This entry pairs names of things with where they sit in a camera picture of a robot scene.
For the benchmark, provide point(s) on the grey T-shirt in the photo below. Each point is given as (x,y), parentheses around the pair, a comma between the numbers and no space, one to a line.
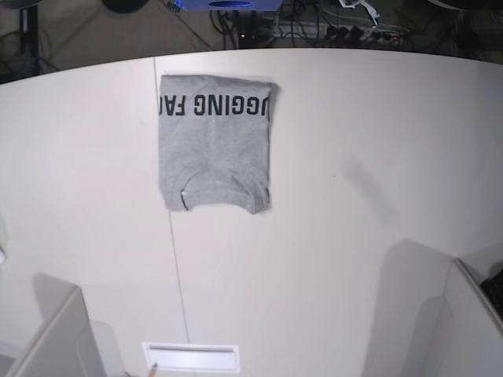
(214,142)

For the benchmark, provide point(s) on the blue box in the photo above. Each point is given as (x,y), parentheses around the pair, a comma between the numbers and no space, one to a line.
(245,5)

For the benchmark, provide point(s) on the yellow pencil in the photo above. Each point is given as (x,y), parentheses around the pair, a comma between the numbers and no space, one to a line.
(152,371)

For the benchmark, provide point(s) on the grey partition panel left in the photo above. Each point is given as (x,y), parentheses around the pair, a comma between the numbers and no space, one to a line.
(64,344)

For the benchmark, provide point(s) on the black keyboard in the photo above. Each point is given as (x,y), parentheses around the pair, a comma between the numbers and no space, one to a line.
(492,288)

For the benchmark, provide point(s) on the white cable grommet tray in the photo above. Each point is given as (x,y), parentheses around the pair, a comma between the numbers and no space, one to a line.
(192,358)

